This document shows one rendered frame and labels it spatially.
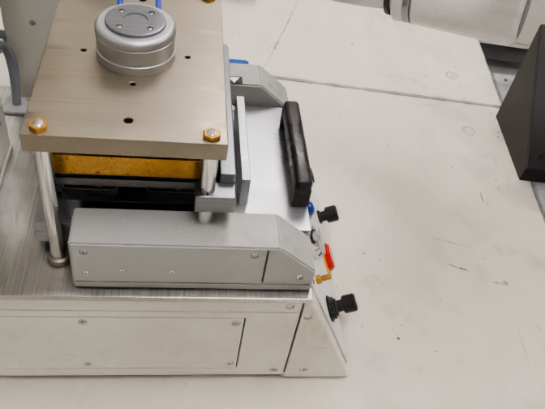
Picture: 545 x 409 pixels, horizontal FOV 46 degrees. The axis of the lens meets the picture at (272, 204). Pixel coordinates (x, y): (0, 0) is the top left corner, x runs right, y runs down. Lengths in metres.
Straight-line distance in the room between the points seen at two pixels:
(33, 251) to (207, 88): 0.26
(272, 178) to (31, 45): 0.35
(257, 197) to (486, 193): 0.56
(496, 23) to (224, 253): 0.42
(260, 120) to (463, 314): 0.41
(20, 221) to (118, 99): 0.21
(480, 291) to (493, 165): 0.31
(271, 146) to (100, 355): 0.32
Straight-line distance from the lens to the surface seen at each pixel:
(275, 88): 0.88
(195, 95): 0.63
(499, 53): 3.17
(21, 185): 0.80
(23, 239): 0.74
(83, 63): 0.67
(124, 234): 0.64
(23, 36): 0.88
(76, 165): 0.65
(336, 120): 1.23
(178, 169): 0.64
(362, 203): 1.08
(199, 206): 0.63
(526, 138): 1.25
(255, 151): 0.79
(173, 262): 0.65
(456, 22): 0.83
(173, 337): 0.75
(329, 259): 0.91
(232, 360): 0.80
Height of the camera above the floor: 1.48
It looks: 45 degrees down
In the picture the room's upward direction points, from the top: 11 degrees clockwise
